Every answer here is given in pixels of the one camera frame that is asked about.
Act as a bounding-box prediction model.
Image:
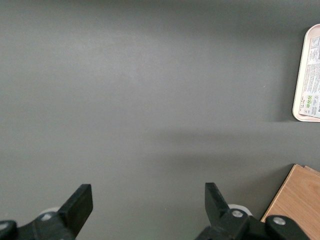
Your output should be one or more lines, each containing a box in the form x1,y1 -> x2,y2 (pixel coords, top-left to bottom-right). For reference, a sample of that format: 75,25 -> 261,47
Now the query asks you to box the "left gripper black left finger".
0,183 -> 94,240

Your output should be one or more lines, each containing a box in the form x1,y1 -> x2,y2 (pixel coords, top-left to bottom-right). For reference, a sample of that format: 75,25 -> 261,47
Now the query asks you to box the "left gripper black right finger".
194,182 -> 310,240

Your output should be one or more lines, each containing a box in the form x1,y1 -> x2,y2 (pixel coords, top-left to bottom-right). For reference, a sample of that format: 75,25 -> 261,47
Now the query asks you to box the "wooden drawer cabinet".
260,163 -> 320,240

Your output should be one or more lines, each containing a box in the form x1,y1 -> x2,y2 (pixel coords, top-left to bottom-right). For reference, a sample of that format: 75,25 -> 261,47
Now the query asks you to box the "beige plastic tray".
291,23 -> 320,123

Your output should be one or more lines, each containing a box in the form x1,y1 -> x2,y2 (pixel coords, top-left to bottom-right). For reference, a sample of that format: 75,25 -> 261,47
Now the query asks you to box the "red and white carton box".
298,35 -> 320,119

